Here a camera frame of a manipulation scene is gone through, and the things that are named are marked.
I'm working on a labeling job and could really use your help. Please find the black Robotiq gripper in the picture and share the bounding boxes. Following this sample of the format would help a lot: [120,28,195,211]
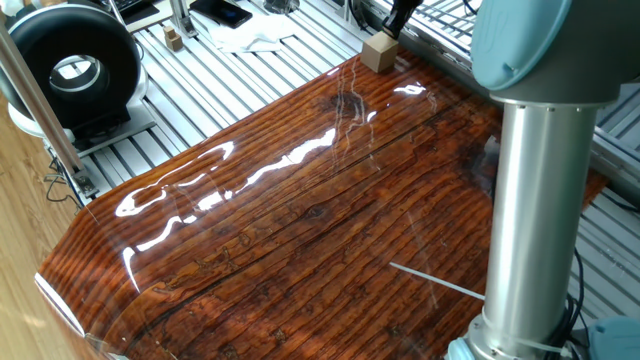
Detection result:
[382,0,425,41]

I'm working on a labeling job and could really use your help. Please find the light wooden cube block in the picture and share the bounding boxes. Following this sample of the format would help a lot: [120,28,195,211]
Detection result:
[359,30,400,75]

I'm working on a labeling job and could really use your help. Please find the dark round object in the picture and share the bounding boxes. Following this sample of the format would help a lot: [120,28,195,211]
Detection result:
[262,0,301,16]

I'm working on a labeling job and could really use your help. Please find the white crumpled cloth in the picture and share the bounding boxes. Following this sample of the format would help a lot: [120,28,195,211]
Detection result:
[205,13,298,55]

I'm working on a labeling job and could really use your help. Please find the black smartphone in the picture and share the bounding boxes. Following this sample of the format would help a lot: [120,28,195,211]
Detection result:
[188,0,254,30]

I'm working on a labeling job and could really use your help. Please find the short aluminium profile stand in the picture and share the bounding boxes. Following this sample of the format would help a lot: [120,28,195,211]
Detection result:
[168,0,200,40]

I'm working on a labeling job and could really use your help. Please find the glossy wood grain mat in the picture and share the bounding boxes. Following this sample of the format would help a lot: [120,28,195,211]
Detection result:
[35,42,609,360]

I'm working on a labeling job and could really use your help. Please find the black flat pad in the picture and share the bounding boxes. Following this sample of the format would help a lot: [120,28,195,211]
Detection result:
[119,1,161,26]

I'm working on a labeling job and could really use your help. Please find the black keyboard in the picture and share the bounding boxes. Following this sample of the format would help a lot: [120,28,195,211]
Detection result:
[92,0,146,15]

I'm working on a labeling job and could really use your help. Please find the grey metal plate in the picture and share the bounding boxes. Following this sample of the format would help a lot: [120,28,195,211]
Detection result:
[73,102,159,160]

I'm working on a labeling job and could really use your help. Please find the black plug cable cluster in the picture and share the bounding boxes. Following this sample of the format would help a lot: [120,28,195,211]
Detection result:
[348,0,386,32]

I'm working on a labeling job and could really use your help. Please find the white cable tie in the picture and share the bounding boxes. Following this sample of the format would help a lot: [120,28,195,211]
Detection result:
[388,261,487,302]

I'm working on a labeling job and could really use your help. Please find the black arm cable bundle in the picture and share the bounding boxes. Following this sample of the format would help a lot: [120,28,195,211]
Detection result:
[547,247,587,351]

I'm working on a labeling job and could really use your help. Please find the thin black floor cable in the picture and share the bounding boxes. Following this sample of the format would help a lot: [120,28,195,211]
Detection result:
[43,157,85,210]

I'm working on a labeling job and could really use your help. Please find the aluminium frame post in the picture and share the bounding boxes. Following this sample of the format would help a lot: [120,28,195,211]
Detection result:
[0,22,100,200]

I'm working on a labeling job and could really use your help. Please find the black ring-shaped fan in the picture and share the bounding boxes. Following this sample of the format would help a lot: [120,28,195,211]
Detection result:
[2,3,151,141]

